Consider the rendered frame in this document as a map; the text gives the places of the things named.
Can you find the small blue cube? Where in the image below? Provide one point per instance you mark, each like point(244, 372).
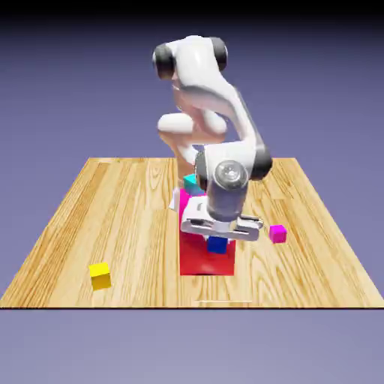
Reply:
point(216, 246)

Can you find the small magenta cube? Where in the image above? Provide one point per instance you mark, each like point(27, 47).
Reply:
point(278, 234)

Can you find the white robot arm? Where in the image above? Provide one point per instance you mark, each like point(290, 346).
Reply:
point(204, 75)

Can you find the small yellow cube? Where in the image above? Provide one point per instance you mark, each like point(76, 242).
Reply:
point(100, 276)

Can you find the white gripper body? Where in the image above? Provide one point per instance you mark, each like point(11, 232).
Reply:
point(193, 213)

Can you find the large red box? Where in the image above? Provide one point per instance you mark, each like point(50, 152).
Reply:
point(207, 264)

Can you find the small teal cube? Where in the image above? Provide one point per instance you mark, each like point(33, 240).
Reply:
point(191, 183)

